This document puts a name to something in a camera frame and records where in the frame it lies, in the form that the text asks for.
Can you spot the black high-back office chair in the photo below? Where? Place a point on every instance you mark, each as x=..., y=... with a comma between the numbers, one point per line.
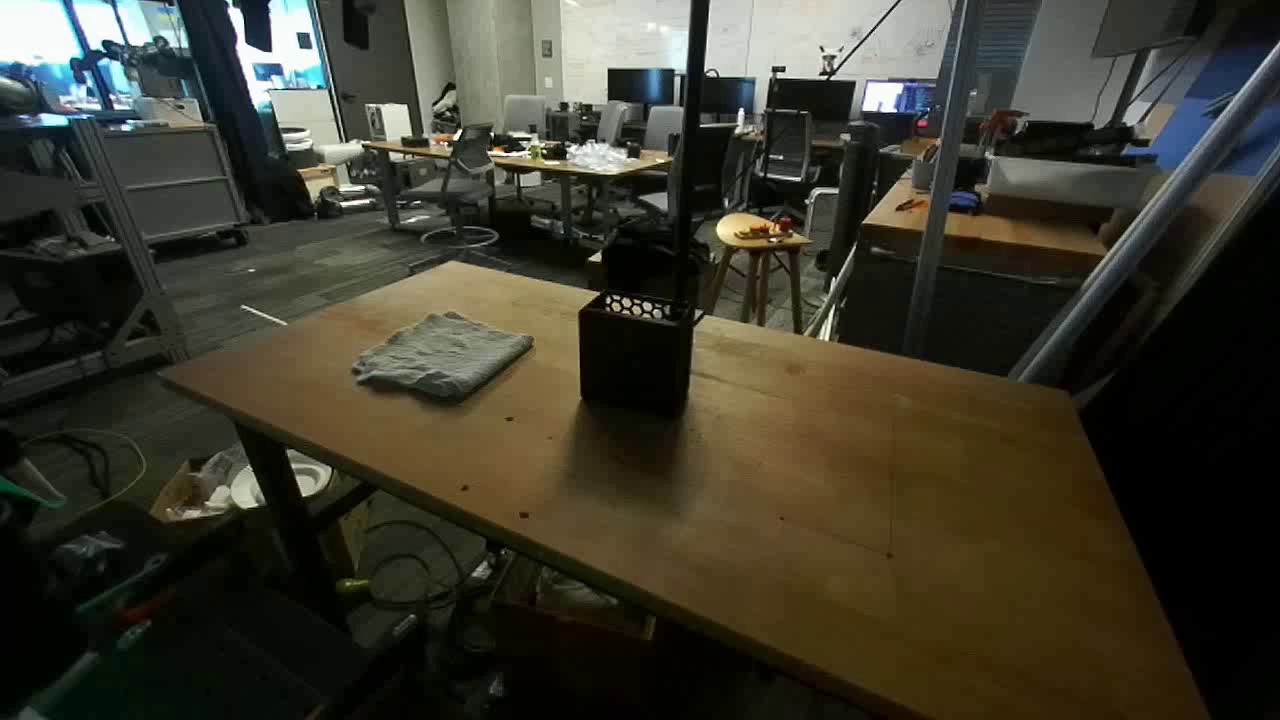
x=785, y=145

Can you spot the black mesh box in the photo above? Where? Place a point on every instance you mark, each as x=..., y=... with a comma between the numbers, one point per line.
x=635, y=364

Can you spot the white round bowl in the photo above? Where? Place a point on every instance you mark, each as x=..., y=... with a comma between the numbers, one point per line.
x=309, y=477

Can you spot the silver vertical metal pole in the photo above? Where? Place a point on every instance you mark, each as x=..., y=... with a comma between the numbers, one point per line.
x=943, y=172

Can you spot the small red tool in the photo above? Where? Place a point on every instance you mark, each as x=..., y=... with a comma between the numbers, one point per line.
x=758, y=231

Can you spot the wooden top workbench with drawers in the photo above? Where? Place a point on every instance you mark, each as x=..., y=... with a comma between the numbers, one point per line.
x=981, y=243

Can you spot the dark computer monitor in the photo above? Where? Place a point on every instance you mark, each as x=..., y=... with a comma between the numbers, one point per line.
x=642, y=87
x=730, y=98
x=811, y=98

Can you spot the grey metal shelf rack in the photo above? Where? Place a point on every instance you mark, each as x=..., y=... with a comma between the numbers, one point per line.
x=113, y=252

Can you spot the grey rolling cabinet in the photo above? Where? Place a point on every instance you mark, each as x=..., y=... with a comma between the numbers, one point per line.
x=174, y=181

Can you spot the grey mesh office chair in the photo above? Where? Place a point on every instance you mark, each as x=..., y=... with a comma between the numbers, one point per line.
x=467, y=167

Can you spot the grey cloth towel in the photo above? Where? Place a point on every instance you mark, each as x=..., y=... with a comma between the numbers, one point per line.
x=441, y=353

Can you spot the long wooden office desk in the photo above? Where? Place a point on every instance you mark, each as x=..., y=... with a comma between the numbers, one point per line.
x=585, y=167

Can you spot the lit blue computer monitor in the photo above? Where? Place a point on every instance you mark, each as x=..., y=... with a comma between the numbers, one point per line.
x=896, y=98

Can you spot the silver diagonal metal pole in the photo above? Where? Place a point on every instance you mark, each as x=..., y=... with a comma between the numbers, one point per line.
x=1145, y=221

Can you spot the black vertical stand pole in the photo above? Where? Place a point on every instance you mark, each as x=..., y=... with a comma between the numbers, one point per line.
x=691, y=160

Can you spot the black table leg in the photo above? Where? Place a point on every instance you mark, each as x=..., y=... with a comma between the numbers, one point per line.
x=280, y=503

